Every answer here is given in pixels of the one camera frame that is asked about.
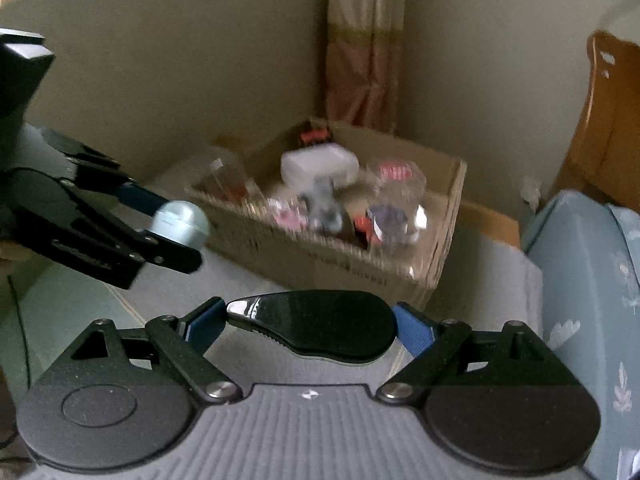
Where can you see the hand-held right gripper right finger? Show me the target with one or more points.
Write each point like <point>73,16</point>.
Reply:
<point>412,326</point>

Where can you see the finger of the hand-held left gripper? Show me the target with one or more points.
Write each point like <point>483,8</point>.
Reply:
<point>165,255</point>
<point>140,199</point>

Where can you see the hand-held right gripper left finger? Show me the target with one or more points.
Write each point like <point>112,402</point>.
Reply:
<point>205,321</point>

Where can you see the light blue earbuds case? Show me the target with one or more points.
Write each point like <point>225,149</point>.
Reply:
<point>182,222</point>

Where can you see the clear bottle of gold capsules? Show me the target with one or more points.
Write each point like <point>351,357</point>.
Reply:
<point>230,180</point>

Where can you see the black glossy plastic object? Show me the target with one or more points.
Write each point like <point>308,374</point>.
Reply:
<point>315,325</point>

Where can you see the cardboard box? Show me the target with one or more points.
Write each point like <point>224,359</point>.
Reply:
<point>325,270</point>

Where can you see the blue toy car red wheels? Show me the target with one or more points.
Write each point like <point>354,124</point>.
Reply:
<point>387,222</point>

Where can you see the pink clear plastic toy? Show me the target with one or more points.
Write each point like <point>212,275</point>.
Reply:
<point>287,215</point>

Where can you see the grey plush cat toy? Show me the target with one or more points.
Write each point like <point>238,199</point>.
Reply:
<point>325,205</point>

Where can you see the red wooden toy train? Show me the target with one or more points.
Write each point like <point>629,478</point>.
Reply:
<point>316,136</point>

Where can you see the grey plaid blanket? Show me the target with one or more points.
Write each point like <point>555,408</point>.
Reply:
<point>480,280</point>

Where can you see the clear jar with red label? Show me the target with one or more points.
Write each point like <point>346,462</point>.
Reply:
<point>395,172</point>

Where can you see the light blue printed bedsheet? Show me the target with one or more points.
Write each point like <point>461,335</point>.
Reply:
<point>585,285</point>

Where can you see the white plastic container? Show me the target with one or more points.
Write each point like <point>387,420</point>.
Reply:
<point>320,165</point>

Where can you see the white crumpled paper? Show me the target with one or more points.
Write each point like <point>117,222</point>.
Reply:
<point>531,191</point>

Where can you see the patterned pink curtain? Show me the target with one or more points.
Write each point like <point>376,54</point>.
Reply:
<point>365,45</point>

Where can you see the wooden headboard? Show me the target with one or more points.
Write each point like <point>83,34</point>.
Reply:
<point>607,130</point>

